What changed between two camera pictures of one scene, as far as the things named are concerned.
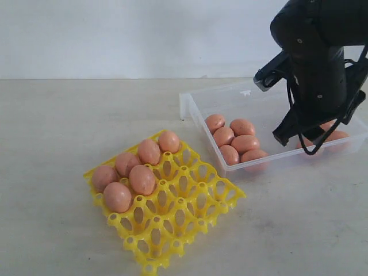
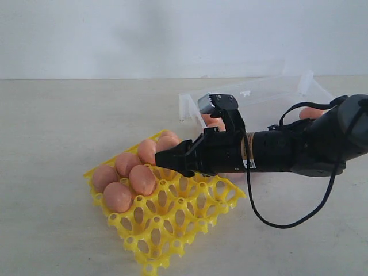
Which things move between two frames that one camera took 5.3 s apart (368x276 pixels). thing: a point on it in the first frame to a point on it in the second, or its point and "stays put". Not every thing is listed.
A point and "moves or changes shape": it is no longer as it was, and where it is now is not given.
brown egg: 223,135 moves or changes shape
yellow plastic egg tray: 190,196 stays put
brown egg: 103,175 stays put
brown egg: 168,142 stays put
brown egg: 149,152 stays put
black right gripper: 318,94 to 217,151
